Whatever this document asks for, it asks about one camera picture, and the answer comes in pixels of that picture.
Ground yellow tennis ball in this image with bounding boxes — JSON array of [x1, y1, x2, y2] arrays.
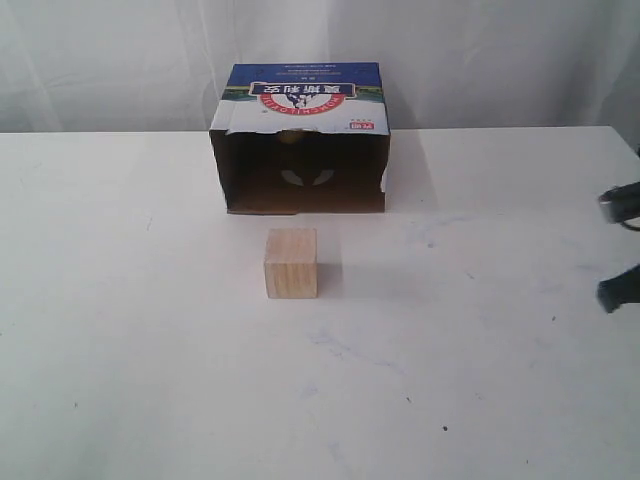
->
[[276, 130, 306, 146]]

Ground light wooden cube block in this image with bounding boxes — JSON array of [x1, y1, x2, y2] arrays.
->
[[263, 228, 318, 299]]

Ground printed cardboard box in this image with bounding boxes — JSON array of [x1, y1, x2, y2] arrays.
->
[[209, 62, 391, 215]]

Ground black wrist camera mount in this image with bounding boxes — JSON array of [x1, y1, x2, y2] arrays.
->
[[598, 182, 640, 232]]

